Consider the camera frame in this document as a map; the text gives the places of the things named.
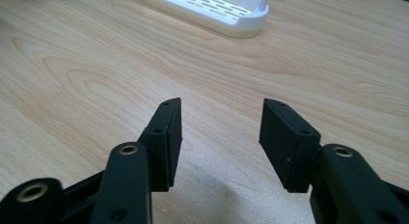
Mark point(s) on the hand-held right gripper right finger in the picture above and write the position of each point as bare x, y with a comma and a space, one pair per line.
284, 146

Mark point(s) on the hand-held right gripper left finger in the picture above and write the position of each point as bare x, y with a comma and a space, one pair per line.
162, 146

